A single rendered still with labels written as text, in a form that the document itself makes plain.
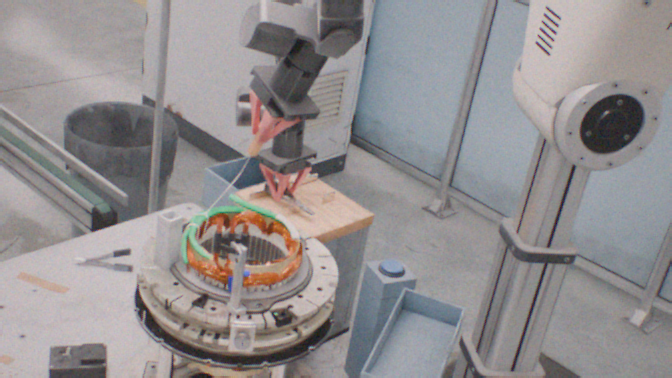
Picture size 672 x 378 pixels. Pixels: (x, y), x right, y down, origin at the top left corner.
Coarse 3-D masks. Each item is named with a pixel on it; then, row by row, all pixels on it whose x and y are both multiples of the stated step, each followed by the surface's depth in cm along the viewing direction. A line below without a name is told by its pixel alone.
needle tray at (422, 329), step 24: (408, 312) 149; (432, 312) 148; (456, 312) 147; (384, 336) 138; (408, 336) 143; (432, 336) 144; (456, 336) 141; (384, 360) 137; (408, 360) 138; (432, 360) 139
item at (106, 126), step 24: (72, 120) 306; (96, 120) 316; (120, 120) 320; (144, 120) 320; (168, 120) 314; (72, 144) 292; (96, 144) 287; (120, 144) 324; (144, 144) 323; (168, 144) 298; (96, 168) 291; (120, 168) 291; (144, 168) 294; (168, 168) 305
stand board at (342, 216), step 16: (240, 192) 169; (304, 192) 173; (320, 192) 174; (336, 192) 175; (272, 208) 165; (320, 208) 168; (336, 208) 169; (352, 208) 170; (304, 224) 162; (320, 224) 163; (336, 224) 164; (352, 224) 166; (368, 224) 169; (320, 240) 160
